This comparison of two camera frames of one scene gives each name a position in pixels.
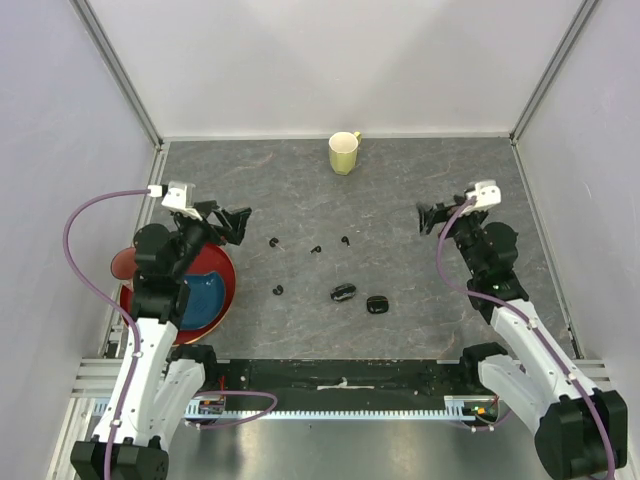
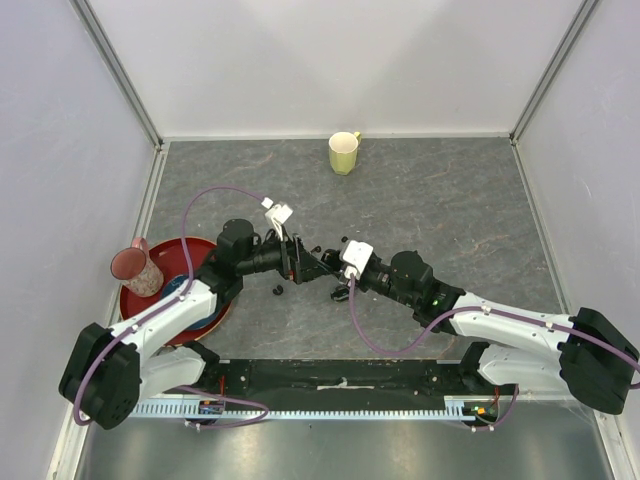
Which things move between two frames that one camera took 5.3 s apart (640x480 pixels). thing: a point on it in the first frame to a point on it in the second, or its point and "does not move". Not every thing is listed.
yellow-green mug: x=345 y=151 does not move
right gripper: x=436 y=214 to x=359 y=283
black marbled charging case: x=343 y=291 does not move
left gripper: x=237 y=220 to x=299 y=265
